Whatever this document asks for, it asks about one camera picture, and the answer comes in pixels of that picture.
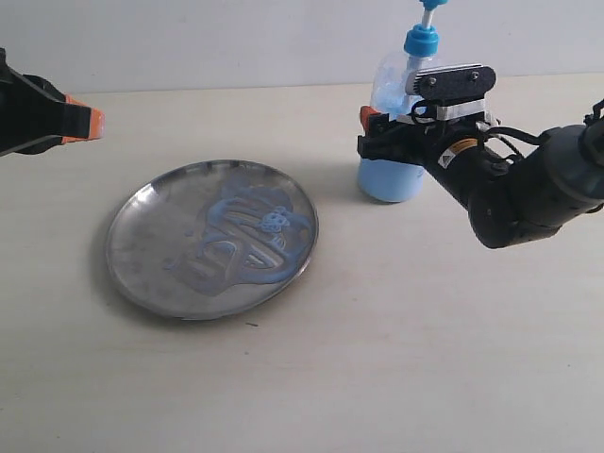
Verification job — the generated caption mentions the round stainless steel plate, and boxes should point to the round stainless steel plate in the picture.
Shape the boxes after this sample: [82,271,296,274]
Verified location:
[105,159,319,321]

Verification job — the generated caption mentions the blue soap smear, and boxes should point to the blue soap smear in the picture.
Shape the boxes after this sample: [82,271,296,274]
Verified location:
[163,176,315,296]

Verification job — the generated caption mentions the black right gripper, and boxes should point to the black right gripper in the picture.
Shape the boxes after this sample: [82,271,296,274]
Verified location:
[357,106,453,165]

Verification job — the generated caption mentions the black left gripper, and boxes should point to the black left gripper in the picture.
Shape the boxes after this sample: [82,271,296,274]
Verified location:
[1,47,104,157]

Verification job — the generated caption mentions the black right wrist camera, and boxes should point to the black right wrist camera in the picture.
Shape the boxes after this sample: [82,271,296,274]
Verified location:
[405,64,496,125]

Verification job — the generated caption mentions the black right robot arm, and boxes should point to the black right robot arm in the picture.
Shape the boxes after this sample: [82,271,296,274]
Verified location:
[358,101,603,249]

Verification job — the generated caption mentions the blue pump lotion bottle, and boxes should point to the blue pump lotion bottle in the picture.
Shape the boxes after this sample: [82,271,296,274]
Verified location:
[358,0,446,203]

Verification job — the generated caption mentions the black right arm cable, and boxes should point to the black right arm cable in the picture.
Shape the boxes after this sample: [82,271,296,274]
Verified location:
[476,98,604,157]

